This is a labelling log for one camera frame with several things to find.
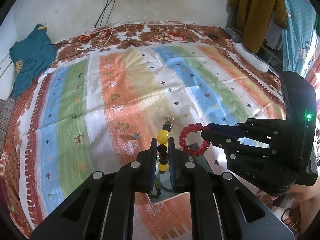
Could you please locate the white headboard with ornament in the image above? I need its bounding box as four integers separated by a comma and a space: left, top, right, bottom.
0, 54, 16, 101

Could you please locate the mustard brown hanging garment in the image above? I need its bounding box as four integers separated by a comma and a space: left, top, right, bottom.
228, 0, 288, 53

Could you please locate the dark red bead bracelet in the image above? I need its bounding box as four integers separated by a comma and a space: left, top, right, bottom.
178, 122, 212, 157

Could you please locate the yellow and dark bead bracelet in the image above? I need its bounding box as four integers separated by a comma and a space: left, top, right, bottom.
156, 114, 176, 174

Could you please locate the teal shirt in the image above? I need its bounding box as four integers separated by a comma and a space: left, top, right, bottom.
9, 24, 57, 99

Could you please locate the person hand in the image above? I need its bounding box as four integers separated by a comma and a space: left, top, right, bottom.
254, 182, 320, 235

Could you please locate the white oblong object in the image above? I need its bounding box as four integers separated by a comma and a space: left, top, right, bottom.
233, 43, 269, 73

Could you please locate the striped grey pillow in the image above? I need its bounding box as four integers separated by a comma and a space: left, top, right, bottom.
1, 97, 16, 154

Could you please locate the brown floral bed sheet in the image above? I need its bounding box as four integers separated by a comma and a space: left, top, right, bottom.
1, 23, 282, 237

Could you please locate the silver metal tin box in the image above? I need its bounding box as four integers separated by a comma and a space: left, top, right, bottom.
148, 148, 212, 204

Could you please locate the blue patterned hanging cloth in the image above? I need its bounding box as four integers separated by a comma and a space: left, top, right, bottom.
282, 0, 318, 77

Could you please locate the multicolour glass bead bracelet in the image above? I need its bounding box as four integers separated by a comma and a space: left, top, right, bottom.
149, 182, 162, 199

